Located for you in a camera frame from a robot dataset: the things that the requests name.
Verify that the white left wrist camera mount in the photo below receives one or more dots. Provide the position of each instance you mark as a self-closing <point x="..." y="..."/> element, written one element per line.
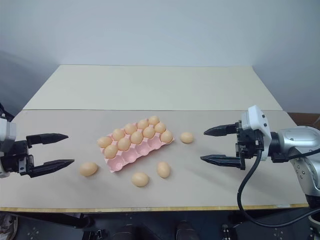
<point x="8" y="132"/>

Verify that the brown wooden furniture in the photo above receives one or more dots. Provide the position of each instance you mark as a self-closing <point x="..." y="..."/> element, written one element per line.
<point x="306" y="119"/>

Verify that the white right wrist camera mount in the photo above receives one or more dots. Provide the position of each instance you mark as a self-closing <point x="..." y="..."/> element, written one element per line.
<point x="256" y="118"/>

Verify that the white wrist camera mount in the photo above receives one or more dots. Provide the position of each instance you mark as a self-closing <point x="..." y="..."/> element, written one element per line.
<point x="256" y="118"/>
<point x="8" y="132"/>

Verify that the small dark rounded shape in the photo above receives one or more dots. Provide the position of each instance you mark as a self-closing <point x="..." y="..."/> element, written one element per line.
<point x="225" y="230"/>

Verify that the silver robot body part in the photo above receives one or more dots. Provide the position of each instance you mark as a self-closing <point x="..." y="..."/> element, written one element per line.
<point x="315" y="228"/>

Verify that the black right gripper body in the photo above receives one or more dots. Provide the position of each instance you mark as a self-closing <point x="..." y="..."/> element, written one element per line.
<point x="250" y="142"/>

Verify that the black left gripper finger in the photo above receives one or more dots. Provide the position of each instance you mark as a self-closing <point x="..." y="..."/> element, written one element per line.
<point x="53" y="166"/>
<point x="47" y="138"/>

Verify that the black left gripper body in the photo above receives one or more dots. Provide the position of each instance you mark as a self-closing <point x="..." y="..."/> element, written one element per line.
<point x="20" y="156"/>

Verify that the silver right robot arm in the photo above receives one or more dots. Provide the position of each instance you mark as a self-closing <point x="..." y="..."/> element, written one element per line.
<point x="297" y="138"/>

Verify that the pink egg tray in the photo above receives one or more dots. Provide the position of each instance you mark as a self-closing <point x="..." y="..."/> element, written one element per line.
<point x="140" y="157"/>

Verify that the tan egg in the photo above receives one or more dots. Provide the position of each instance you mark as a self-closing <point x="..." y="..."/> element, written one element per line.
<point x="163" y="169"/>
<point x="153" y="120"/>
<point x="104" y="141"/>
<point x="124" y="144"/>
<point x="160" y="127"/>
<point x="166" y="136"/>
<point x="143" y="124"/>
<point x="136" y="137"/>
<point x="111" y="151"/>
<point x="140" y="179"/>
<point x="118" y="134"/>
<point x="186" y="137"/>
<point x="130" y="128"/>
<point x="149" y="132"/>
<point x="88" y="169"/>

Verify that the black bar under table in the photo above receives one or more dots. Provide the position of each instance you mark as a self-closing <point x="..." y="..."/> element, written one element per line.
<point x="62" y="220"/>

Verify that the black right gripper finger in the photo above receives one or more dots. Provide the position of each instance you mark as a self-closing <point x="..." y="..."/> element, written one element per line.
<point x="222" y="130"/>
<point x="222" y="160"/>

